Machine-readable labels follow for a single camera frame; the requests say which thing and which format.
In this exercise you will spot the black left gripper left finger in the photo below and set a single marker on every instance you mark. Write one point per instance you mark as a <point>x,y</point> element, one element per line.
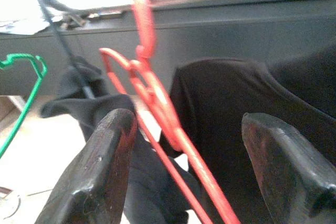
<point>92,176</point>

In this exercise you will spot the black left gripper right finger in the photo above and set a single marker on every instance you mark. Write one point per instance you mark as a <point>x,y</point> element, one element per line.
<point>288,176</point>

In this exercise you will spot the red plastic hanger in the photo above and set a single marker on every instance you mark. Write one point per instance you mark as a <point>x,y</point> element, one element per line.
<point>199,166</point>

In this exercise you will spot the black t-shirt with logo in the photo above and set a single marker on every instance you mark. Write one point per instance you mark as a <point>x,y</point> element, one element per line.
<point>223,116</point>

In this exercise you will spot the black TV cabinet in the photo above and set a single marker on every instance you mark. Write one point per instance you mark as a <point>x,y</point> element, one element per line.
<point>236,32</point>

